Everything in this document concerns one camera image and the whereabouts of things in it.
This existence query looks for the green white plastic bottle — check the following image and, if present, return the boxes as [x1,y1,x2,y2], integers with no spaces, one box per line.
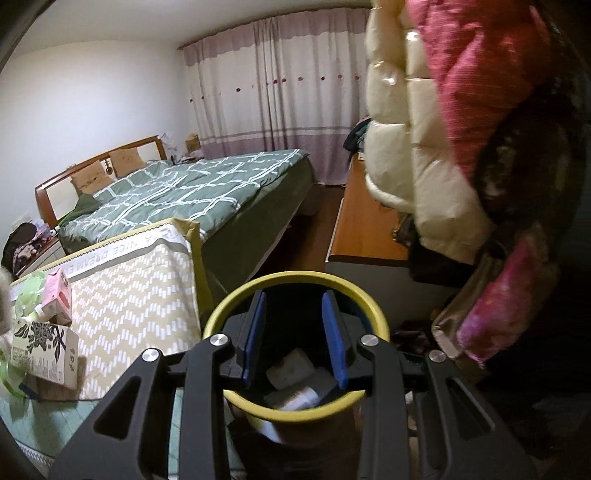
[1,305,51,400]

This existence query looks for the brown left pillow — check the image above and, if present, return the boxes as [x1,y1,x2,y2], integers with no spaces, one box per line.
[70,161,114,196]

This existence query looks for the yellow rimmed trash bin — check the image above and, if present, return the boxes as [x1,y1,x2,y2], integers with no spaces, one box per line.
[204,271,390,450]

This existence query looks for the pink white curtain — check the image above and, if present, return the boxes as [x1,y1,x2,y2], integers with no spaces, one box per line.
[182,8,370,185]

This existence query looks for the white bedside drawer cabinet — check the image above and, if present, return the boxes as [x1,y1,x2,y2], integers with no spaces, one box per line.
[14,237,65,278]

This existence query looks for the wooden bed headboard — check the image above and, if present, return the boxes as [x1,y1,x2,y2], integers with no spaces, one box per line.
[35,135,166,228]

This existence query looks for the cream puffer jacket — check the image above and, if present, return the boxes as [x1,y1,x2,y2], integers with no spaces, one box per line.
[363,1,492,265]

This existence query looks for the orange wooden desk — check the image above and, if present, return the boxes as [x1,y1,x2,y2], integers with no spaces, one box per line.
[327,155,409,267]

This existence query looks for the white pill bottle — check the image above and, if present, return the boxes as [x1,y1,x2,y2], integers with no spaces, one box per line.
[264,368,339,412]

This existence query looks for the brown right pillow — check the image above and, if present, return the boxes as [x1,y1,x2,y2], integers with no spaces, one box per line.
[109,147,147,179]

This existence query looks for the green plastic bag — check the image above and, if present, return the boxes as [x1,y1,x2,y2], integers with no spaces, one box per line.
[14,271,47,318]

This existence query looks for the green checked quilt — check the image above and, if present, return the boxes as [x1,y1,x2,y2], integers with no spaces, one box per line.
[57,149,314,253]

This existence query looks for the white printed carton box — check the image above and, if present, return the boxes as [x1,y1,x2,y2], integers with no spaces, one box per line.
[10,318,79,390]

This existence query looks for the pink puffer jacket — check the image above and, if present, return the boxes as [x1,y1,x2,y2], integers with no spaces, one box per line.
[408,1,586,363]

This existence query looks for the pile of clothes on desk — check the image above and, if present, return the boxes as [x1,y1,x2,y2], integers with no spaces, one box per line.
[342,117,372,160]

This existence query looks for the dark clothes on cabinet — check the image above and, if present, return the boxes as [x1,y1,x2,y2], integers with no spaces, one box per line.
[1,222,51,277]

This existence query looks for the pink milk carton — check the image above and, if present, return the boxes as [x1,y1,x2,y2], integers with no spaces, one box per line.
[41,268,72,326]

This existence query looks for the brown pillow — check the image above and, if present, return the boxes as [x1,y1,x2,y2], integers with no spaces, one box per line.
[70,161,114,196]
[109,147,147,179]

